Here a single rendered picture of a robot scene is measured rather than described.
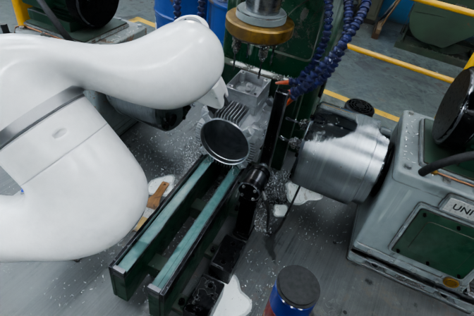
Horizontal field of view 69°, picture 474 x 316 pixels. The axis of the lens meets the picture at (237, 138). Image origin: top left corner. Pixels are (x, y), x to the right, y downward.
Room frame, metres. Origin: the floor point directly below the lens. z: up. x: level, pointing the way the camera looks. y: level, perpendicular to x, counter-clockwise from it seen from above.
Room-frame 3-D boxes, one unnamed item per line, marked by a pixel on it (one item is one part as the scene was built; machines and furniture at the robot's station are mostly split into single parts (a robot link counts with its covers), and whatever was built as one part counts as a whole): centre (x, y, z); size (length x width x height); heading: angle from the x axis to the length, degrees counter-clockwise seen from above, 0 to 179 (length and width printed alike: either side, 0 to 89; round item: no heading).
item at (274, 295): (0.24, -0.11, 1.19); 0.06 x 0.06 x 0.04
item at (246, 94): (0.88, -0.01, 1.11); 0.12 x 0.11 x 0.07; 162
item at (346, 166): (0.75, -0.31, 1.04); 0.41 x 0.25 x 0.25; 72
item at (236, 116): (0.85, 0.00, 1.02); 0.20 x 0.19 x 0.19; 162
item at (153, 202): (0.66, 0.22, 0.80); 0.21 x 0.05 x 0.01; 168
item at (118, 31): (1.04, 0.57, 0.99); 0.35 x 0.31 x 0.37; 72
